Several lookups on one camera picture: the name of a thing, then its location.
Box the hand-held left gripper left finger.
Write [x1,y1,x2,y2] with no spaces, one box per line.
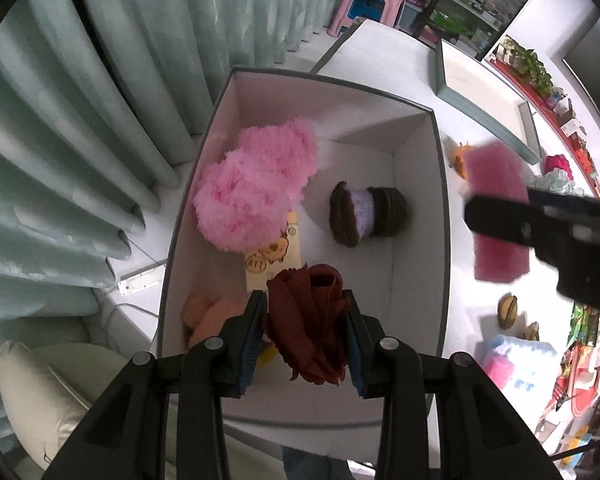
[42,290,270,480]

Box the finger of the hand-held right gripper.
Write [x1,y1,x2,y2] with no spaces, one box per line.
[527,187,600,221]
[464,195,577,267]

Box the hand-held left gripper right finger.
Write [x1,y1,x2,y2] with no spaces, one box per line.
[342,289,563,480]

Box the pink knitted cupcake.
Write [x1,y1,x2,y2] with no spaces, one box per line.
[181,292,253,348]

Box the dark red fabric rose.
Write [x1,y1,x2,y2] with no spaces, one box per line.
[262,263,353,387]

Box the cartoon print tissue packet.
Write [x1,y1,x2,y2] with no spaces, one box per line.
[244,210,303,293]

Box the deep grey-green cardboard box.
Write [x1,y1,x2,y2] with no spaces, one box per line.
[156,66,452,431]

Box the brown lilac knitted cupcake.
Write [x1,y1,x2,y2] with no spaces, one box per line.
[329,181,407,248]

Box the pink fluffy duster head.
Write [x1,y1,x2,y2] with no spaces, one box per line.
[192,116,320,253]

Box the brown and yellow sock roll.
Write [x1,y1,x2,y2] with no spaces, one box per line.
[255,342,279,366]

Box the pale green bath loofah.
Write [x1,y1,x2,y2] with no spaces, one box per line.
[527,169,586,196]

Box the pile of snack packets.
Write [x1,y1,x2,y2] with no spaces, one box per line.
[555,305,600,411]

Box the orange fabric flower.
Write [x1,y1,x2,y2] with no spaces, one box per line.
[450,141,473,178]

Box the light blue sponge cloth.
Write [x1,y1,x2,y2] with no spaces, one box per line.
[480,334,561,393]

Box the long red shelf cover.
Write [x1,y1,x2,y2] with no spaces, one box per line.
[487,57,600,201]

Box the person's jeans leg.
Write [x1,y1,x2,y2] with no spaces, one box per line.
[281,447,351,480]

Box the white power strip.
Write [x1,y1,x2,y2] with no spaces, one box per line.
[117,266,162,296]

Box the shallow grey-green box lid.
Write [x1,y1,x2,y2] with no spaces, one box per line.
[432,40,543,165]

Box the round red tray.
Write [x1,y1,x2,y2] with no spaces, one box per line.
[572,360,600,418]

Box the green potted plant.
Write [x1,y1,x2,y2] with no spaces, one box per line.
[500,35,553,96]

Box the cream cushion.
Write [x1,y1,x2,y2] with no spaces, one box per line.
[0,340,131,471]

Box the glass door cabinet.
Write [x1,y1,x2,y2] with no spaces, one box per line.
[415,0,553,61]

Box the pink plastic stool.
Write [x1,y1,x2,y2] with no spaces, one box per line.
[327,0,408,38]

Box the pale green curtain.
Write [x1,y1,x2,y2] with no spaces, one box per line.
[0,0,361,351]

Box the white power cable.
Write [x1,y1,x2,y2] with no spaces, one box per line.
[97,287,161,351]

